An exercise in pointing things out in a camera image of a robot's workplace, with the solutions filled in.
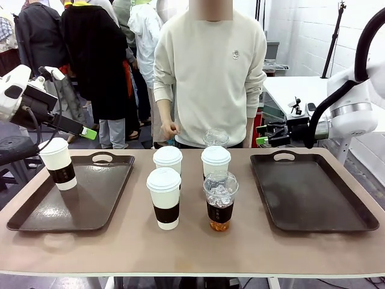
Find white side table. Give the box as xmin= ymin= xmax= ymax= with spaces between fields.
xmin=262 ymin=75 xmax=334 ymax=123

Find white table leg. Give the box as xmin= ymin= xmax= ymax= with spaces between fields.
xmin=337 ymin=137 xmax=353 ymax=166

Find bystander in dark jacket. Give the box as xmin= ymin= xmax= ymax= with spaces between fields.
xmin=14 ymin=1 xmax=69 ymax=78

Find black floor cables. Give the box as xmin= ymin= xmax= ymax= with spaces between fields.
xmin=317 ymin=275 xmax=385 ymax=289

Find clear dome-lid plastic cup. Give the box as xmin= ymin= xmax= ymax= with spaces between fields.
xmin=203 ymin=128 xmax=230 ymax=149

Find bystander in black coat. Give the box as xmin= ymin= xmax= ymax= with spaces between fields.
xmin=61 ymin=0 xmax=134 ymax=150

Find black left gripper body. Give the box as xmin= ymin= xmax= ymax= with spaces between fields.
xmin=11 ymin=84 xmax=61 ymax=129

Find clear iced tea cup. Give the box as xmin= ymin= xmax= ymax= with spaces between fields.
xmin=203 ymin=171 xmax=239 ymax=233

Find small black white camera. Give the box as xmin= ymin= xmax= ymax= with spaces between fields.
xmin=288 ymin=96 xmax=303 ymax=117

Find bystander in white jacket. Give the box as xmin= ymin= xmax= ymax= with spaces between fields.
xmin=127 ymin=0 xmax=165 ymax=150

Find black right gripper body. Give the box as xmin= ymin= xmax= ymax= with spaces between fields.
xmin=282 ymin=117 xmax=313 ymax=143

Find person's left forearm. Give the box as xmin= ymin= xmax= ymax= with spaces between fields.
xmin=244 ymin=75 xmax=268 ymax=149

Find black tripod stand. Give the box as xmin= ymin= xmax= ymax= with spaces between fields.
xmin=321 ymin=0 xmax=347 ymax=79

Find person in cream sweater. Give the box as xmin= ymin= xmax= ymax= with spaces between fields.
xmin=152 ymin=0 xmax=268 ymax=149

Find black round stool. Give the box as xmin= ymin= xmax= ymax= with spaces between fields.
xmin=0 ymin=134 xmax=43 ymax=192

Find person's right hand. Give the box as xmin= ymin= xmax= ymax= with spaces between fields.
xmin=159 ymin=120 xmax=181 ymax=141

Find bystander in grey hoodie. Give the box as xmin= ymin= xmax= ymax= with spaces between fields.
xmin=111 ymin=0 xmax=138 ymax=72

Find dark brown serving tray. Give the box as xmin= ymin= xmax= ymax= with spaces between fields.
xmin=250 ymin=149 xmax=380 ymax=233
xmin=6 ymin=151 xmax=136 ymax=233

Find white paper cup black sleeve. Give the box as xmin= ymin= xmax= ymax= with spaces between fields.
xmin=152 ymin=145 xmax=183 ymax=176
xmin=38 ymin=137 xmax=78 ymax=191
xmin=200 ymin=145 xmax=232 ymax=179
xmin=146 ymin=167 xmax=182 ymax=231

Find bystander in plaid shirt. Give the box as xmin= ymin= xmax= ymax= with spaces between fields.
xmin=0 ymin=5 xmax=21 ymax=78

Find person's right forearm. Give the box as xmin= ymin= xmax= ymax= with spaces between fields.
xmin=153 ymin=69 xmax=177 ymax=125

